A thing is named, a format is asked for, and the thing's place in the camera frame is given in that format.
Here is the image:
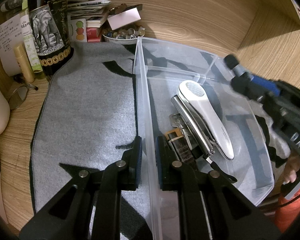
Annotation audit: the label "small black monocular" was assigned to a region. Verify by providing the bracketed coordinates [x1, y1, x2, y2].
[224, 54, 249, 77]

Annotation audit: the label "white handheld massager device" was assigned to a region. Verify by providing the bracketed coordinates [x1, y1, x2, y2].
[178, 80, 235, 160]

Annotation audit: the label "black gold lighter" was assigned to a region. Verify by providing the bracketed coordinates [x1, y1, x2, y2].
[165, 128, 195, 165]

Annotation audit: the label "silver keys bunch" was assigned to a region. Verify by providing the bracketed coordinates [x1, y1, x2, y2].
[169, 113, 192, 150]

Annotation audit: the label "clear plastic storage box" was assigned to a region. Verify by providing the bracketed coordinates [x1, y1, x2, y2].
[133, 37, 274, 239]

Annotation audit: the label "orange sleeve forearm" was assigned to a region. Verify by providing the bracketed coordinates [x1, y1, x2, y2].
[274, 190, 300, 233]

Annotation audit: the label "person's right hand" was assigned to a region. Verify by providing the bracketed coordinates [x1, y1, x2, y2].
[283, 153, 300, 184]

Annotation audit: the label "grey felt table mat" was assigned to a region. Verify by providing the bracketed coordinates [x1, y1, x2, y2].
[30, 40, 292, 240]

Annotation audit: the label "bowl of marbles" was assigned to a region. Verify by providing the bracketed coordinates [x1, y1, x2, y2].
[102, 24, 146, 45]

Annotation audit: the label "eyeglasses on desk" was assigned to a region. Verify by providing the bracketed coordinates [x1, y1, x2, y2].
[8, 75, 38, 110]

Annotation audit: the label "stack of books and papers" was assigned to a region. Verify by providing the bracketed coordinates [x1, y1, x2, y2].
[65, 0, 143, 30]

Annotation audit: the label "beige lip balm tube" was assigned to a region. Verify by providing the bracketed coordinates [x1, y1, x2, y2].
[13, 42, 35, 83]

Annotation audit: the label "fruit print card box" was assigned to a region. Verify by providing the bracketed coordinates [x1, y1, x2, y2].
[69, 18, 87, 42]

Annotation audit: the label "green white tube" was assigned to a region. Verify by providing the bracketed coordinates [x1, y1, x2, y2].
[20, 0, 43, 76]

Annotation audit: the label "white paper note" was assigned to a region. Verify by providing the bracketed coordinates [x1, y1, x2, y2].
[0, 14, 23, 76]

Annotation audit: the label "dark wine bottle elephant label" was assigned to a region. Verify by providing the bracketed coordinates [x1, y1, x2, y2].
[27, 0, 74, 81]

